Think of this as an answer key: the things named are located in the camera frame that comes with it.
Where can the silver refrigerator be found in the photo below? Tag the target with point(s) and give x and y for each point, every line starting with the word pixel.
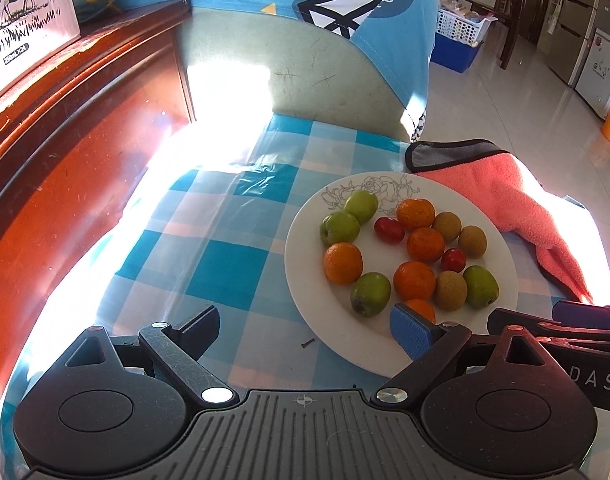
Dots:
pixel 570 20

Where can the white box with cow print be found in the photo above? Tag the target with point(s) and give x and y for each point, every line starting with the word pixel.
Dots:
pixel 25 25

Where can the blue checked tablecloth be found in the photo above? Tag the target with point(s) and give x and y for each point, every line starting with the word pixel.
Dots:
pixel 225 270

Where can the orange mandarin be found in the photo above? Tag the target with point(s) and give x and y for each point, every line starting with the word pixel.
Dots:
pixel 414 280
pixel 415 213
pixel 343 262
pixel 422 308
pixel 425 244

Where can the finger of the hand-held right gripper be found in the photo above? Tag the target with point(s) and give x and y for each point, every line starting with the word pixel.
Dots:
pixel 585 315
pixel 520 321

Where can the blue storage bin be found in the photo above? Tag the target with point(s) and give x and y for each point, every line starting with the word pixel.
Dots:
pixel 455 55

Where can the grey-green chair back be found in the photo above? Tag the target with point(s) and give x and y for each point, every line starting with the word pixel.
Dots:
pixel 285 60

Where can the white chest freezer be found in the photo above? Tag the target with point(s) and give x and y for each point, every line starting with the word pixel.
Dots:
pixel 602 70

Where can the green jujube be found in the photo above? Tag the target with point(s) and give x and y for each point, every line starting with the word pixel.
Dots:
pixel 340 227
pixel 361 206
pixel 370 294
pixel 480 286

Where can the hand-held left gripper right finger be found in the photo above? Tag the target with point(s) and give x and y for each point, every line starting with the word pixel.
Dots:
pixel 410 330

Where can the white plastic basket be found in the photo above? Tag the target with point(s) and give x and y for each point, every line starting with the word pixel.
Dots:
pixel 462 27

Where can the pink towel with grey edge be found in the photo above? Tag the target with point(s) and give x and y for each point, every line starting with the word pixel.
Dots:
pixel 515 195

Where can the red-brown wooden cabinet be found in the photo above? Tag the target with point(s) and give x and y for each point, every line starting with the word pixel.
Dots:
pixel 75 160

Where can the brown round fruit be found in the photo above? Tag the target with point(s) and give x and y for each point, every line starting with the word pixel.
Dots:
pixel 446 226
pixel 472 241
pixel 451 290

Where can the white plate with flower print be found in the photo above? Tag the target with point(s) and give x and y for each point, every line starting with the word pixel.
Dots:
pixel 305 240

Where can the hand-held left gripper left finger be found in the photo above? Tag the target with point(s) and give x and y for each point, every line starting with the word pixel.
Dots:
pixel 202 330

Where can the red cherry tomato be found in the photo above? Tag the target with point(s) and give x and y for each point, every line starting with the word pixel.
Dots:
pixel 453 260
pixel 389 229

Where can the dark wooden chair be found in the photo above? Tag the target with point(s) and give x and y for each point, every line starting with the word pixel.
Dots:
pixel 512 20

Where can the blue white houndstooth cover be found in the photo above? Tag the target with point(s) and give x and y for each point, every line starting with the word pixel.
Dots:
pixel 418 127

